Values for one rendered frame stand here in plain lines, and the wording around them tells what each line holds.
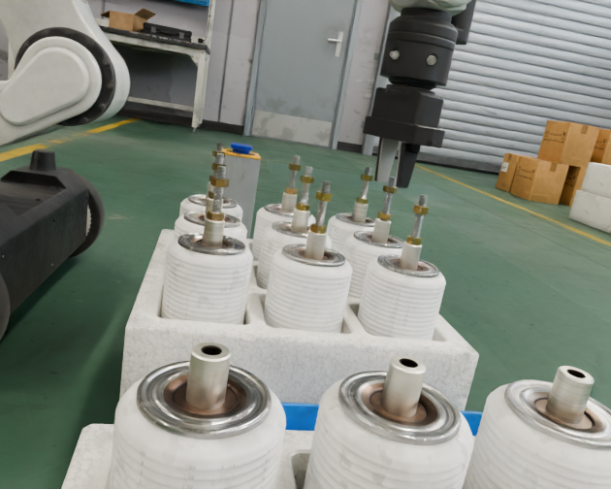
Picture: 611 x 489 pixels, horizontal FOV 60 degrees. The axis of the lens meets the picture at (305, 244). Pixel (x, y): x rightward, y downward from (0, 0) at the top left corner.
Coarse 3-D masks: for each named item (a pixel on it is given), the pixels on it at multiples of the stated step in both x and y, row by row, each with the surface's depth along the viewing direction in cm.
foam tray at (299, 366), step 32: (160, 256) 75; (160, 288) 64; (256, 288) 69; (128, 320) 55; (160, 320) 55; (256, 320) 59; (352, 320) 64; (128, 352) 54; (160, 352) 54; (256, 352) 56; (288, 352) 57; (320, 352) 57; (352, 352) 58; (384, 352) 59; (416, 352) 59; (448, 352) 60; (128, 384) 55; (288, 384) 58; (320, 384) 58; (448, 384) 61
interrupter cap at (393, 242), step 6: (354, 234) 75; (360, 234) 77; (366, 234) 77; (360, 240) 74; (366, 240) 73; (390, 240) 77; (396, 240) 76; (402, 240) 77; (384, 246) 72; (390, 246) 72; (396, 246) 73
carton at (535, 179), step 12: (528, 168) 403; (540, 168) 390; (552, 168) 391; (564, 168) 392; (516, 180) 417; (528, 180) 400; (540, 180) 393; (552, 180) 394; (516, 192) 415; (528, 192) 398; (540, 192) 395; (552, 192) 396
